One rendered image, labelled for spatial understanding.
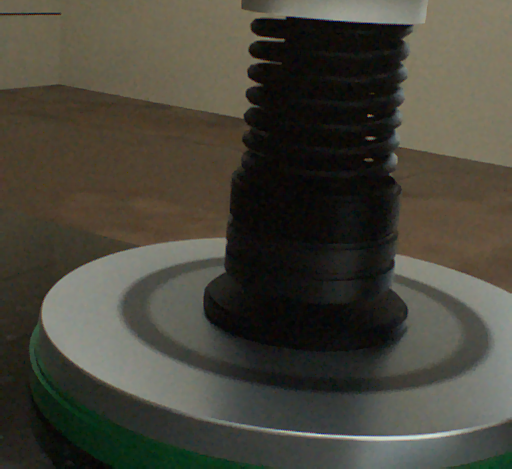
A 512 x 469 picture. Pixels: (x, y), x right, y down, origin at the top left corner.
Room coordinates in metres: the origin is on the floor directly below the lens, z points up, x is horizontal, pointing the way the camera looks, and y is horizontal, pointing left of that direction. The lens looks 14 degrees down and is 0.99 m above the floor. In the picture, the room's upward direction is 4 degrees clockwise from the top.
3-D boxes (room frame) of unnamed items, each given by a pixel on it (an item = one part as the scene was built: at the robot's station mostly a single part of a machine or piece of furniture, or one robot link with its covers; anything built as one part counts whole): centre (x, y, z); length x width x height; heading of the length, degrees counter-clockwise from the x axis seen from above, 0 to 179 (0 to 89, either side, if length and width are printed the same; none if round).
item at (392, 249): (0.38, -0.02, 0.88); 0.07 x 0.07 x 0.01
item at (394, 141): (0.38, -0.02, 0.95); 0.06 x 0.06 x 0.09
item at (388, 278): (0.38, -0.02, 0.87); 0.07 x 0.07 x 0.01
